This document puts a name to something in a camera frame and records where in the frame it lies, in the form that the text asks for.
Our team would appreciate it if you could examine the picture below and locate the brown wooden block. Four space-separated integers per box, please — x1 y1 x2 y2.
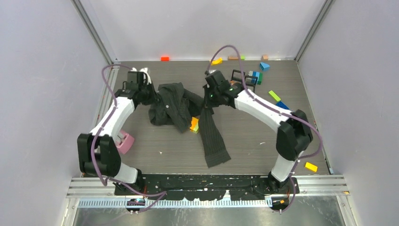
228 56 241 60

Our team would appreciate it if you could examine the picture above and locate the blue green block stack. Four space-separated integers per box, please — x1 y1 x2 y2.
248 71 263 85

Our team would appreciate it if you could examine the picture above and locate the blue lego brick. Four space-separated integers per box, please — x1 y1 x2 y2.
276 101 290 110

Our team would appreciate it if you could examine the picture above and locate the yellow arch block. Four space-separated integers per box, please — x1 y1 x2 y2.
211 57 223 65

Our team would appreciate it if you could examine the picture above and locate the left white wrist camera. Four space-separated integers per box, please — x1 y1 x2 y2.
129 67 152 85

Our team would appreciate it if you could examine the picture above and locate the yellow brick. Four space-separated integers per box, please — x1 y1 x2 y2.
304 162 318 172

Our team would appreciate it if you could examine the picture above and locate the yellow orange block pile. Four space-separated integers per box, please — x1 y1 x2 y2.
190 117 199 134

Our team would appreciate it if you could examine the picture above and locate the black pinstriped shirt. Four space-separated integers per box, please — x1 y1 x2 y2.
148 83 231 168

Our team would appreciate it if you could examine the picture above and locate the black brooch box right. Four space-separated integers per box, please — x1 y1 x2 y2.
244 75 258 92

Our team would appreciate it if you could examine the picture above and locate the lime green brick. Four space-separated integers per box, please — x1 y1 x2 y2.
269 90 281 102

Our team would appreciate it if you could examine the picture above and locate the blue wedge block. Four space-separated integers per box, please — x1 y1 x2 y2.
259 62 270 72

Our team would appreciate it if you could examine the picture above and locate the red block at wall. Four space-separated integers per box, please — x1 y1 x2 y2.
160 56 170 61

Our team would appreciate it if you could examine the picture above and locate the black brooch box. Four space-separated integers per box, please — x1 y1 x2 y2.
230 69 246 85
244 75 258 92

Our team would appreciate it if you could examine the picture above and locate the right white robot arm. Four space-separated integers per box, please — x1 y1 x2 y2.
204 70 313 193

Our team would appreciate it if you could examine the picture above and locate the black brooch box left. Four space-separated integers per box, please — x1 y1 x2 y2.
230 69 246 85

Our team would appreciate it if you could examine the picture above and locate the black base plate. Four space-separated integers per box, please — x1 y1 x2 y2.
113 174 300 201

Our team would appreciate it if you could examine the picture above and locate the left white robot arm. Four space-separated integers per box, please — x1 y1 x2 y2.
77 67 157 195

